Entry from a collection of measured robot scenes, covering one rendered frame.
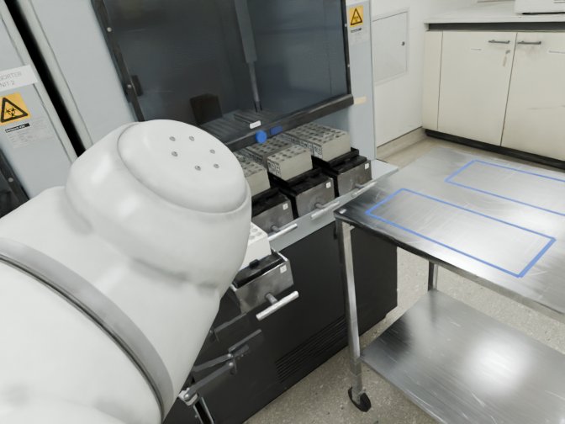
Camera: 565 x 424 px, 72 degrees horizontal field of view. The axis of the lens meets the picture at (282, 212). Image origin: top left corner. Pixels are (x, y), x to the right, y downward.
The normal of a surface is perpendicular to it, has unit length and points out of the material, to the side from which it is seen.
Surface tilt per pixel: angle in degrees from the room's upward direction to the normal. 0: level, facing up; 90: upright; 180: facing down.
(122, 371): 73
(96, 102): 90
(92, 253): 38
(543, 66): 90
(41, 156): 90
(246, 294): 90
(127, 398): 80
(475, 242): 0
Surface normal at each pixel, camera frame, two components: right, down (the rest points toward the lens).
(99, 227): -0.41, 0.39
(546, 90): -0.81, 0.40
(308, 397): -0.15, -0.84
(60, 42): 0.56, 0.36
